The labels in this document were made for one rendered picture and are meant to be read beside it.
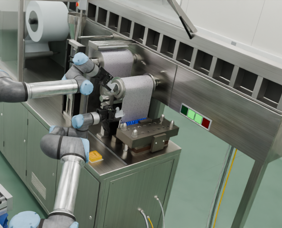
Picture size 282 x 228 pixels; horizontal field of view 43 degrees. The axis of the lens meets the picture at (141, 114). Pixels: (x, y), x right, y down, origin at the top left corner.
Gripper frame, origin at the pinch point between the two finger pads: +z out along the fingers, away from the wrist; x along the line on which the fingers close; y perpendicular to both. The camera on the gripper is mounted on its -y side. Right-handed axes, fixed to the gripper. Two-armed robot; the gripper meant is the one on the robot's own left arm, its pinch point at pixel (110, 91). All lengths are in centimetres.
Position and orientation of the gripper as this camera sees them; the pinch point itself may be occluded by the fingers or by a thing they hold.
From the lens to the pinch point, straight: 220.7
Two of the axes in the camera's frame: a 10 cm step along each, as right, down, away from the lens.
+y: 6.1, -7.9, 0.7
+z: 4.8, 4.4, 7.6
